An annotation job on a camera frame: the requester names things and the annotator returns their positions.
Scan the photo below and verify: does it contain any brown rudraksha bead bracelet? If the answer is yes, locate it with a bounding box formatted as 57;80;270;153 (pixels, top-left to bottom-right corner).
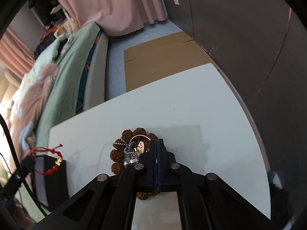
109;128;161;200

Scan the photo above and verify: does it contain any flattened brown cardboard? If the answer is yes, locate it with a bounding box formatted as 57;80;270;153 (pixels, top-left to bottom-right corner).
124;31;216;92

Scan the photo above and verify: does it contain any silver chain necklace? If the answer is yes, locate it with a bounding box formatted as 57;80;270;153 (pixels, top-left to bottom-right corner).
113;136;140;166

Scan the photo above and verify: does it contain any red string bracelet gold charm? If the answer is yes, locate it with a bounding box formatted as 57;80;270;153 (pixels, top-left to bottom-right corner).
29;144;64;176

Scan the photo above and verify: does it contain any black jewelry box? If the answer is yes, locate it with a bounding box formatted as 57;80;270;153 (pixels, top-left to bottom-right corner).
32;155;69;212

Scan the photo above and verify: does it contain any pink duck pattern blanket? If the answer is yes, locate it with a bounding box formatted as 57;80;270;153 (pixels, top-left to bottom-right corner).
9;63;59;160

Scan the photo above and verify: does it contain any pink curtain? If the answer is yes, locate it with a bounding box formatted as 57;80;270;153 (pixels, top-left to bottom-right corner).
58;0;167;36
1;27;34;79

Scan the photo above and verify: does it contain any thin gold ring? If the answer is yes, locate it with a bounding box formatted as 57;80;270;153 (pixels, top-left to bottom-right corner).
129;134;152;142

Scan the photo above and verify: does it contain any pile of dark clothes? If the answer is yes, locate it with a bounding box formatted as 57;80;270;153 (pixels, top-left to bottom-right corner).
34;33;56;60

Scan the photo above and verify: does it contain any black cable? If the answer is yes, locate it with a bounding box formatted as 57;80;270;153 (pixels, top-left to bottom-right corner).
0;113;47;217

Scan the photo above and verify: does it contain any light green quilt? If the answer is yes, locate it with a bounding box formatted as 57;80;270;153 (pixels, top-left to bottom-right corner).
19;33;73;90

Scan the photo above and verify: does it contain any bed with green sheet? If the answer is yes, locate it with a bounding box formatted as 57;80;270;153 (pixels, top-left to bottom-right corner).
7;21;110;221

